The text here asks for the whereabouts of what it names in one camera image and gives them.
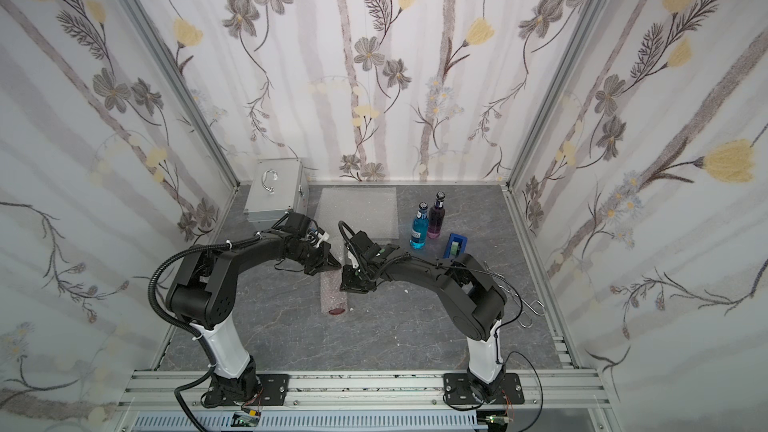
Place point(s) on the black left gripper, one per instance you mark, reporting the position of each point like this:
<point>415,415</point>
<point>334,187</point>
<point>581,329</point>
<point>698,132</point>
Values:
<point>315,254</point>

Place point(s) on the bubble wrap sheet stack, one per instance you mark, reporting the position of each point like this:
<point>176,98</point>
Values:
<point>373,210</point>

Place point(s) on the white slotted cable duct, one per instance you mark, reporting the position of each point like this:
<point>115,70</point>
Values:
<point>413,420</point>

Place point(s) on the blue tape dispenser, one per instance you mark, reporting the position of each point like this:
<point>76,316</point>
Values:
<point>455,246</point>

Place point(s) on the silver metal first-aid case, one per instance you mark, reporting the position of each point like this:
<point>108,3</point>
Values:
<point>279,186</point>

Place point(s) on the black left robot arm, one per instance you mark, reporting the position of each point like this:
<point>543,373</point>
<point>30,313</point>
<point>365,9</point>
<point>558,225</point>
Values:
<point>195,290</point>

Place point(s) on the blue glass bottle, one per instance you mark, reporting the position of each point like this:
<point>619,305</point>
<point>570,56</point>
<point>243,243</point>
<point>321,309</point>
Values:
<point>419,227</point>

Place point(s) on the purple glass bottle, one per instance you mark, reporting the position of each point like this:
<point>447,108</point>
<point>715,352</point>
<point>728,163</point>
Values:
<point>436,216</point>

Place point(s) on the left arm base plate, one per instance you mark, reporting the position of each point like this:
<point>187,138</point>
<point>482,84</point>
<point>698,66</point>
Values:
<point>252,390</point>

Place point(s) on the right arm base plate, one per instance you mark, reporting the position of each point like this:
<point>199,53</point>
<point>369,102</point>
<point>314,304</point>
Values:
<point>480,389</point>

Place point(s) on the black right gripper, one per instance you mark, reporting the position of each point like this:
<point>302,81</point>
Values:
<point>360,273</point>

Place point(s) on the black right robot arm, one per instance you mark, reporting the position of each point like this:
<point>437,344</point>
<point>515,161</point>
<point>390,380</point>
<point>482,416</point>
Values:
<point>472,299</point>

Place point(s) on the aluminium frame rail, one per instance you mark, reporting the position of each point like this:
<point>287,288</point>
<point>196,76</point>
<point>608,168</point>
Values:
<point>387,390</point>

